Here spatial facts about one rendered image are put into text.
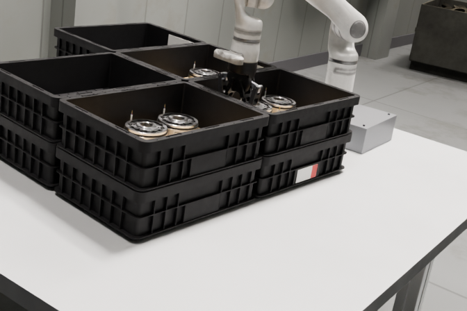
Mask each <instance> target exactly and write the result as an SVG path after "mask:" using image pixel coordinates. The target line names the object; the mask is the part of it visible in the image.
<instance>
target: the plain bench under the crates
mask: <svg viewBox="0 0 467 311"><path fill-rule="evenodd" d="M345 151H347V153H346V154H344V156H343V161H342V165H343V166H344V167H345V168H344V169H342V170H340V171H336V172H334V173H331V174H327V175H326V176H322V177H319V178H316V179H313V180H310V181H308V182H305V183H302V184H299V185H296V186H293V187H290V188H288V189H285V190H282V191H279V192H275V193H273V194H270V195H267V196H264V197H261V198H259V199H258V198H255V199H254V200H253V201H250V202H247V203H244V204H241V205H238V206H236V207H233V208H229V209H227V210H223V211H221V212H218V213H215V214H213V215H209V216H207V217H203V218H201V219H198V220H195V221H192V222H189V223H186V224H184V225H181V226H177V227H175V228H171V229H169V230H166V231H163V232H161V233H157V234H155V235H151V236H149V237H146V238H143V239H139V240H132V239H131V238H129V237H127V236H126V235H124V234H122V233H121V232H119V231H118V230H116V229H114V228H113V227H111V226H109V225H108V224H106V223H105V222H103V221H102V220H100V219H98V218H97V217H95V216H94V215H92V214H90V213H89V212H87V211H86V210H84V209H83V208H81V207H79V206H78V205H77V204H75V203H73V202H71V201H70V200H68V199H66V198H65V197H64V196H62V195H60V194H59V193H57V192H56V191H54V188H50V187H48V186H46V185H45V184H43V183H41V182H40V181H38V180H37V179H35V178H34V177H32V176H30V175H29V174H27V173H26V172H24V171H22V170H21V169H19V168H18V167H16V166H14V165H13V164H11V163H10V162H8V161H7V160H5V159H3V158H2V157H0V292H1V293H2V294H4V295H6V296H7V297H8V298H10V299H12V300H13V301H14V302H16V303H18V304H19V305H21V306H22V307H23V308H26V309H27V310H28V311H378V309H380V308H381V307H382V306H383V305H384V304H385V303H386V302H387V301H388V300H389V299H390V298H392V297H393V296H394V295H395V294H396V297H395V302H394V305H393V309H392V311H420V310H421V307H422V304H423V299H424V296H425V292H426V289H427V284H428V281H429V276H430V274H431V270H432V265H433V263H434V258H435V257H436V256H437V255H438V254H439V253H440V252H441V251H443V250H444V249H445V248H446V247H447V246H448V245H449V244H451V243H452V242H453V241H454V240H455V239H456V238H457V237H458V236H460V234H462V233H463V232H464V231H465V230H466V229H467V151H463V150H461V149H456V148H454V147H451V146H448V145H445V144H442V143H439V142H435V141H433V140H429V139H426V138H424V137H420V136H417V135H414V134H411V133H408V132H404V131H401V130H398V129H396V128H394V129H393V135H392V138H391V140H390V141H387V142H385V143H383V144H381V145H379V146H377V147H375V148H373V149H371V150H369V151H367V152H365V153H362V154H360V153H356V152H353V151H351V150H348V149H345Z"/></svg>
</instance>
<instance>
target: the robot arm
mask: <svg viewBox="0 0 467 311"><path fill-rule="evenodd" d="M306 1H307V2H309V3H310V4H311V5H312V6H313V7H315V8H316V9H318V10H319V11H320V12H322V13H323V14H325V15H326V16H327V17H328V18H330V20H331V25H330V29H329V41H328V52H329V59H328V63H327V72H326V76H325V83H327V84H329V85H333V86H335V87H339V88H341V89H344V90H347V91H350V92H352V90H353V86H354V79H355V74H356V70H357V62H358V57H359V56H358V53H357V52H356V50H355V48H354V43H355V42H360V41H362V40H363V39H364V38H365V37H366V36H367V34H368V23H367V21H366V18H365V17H364V16H363V15H362V14H361V13H359V12H358V11H357V10H356V9H354V8H353V7H352V6H351V5H350V4H349V3H348V2H347V1H346V0H306ZM273 2H274V0H234V5H235V13H236V21H235V28H234V32H233V40H232V43H231V49H230V51H227V50H222V49H216V50H215V51H214V54H213V57H215V58H218V59H221V60H223V61H226V62H228V70H229V71H228V73H227V72H220V73H218V92H221V93H223V94H226V95H228V96H231V97H232V96H233V95H234V92H238V93H240V98H241V99H242V101H244V102H245V103H248V104H251V105H253V106H257V104H258V102H259V98H260V95H261V92H262V89H263V86H262V85H258V84H256V83H255V82H254V75H255V73H256V69H257V65H258V59H259V51H260V41H261V33H262V28H263V22H262V21H261V20H260V19H259V18H257V17H254V16H251V15H249V14H247V13H246V11H245V7H246V6H247V7H251V8H260V9H266V8H269V7H270V6H271V5H272V4H273ZM227 80H228V82H229V83H228V84H227ZM222 86H223V90H222ZM251 87H252V90H251ZM245 93H247V94H245ZM246 98H247V99H246Z"/></svg>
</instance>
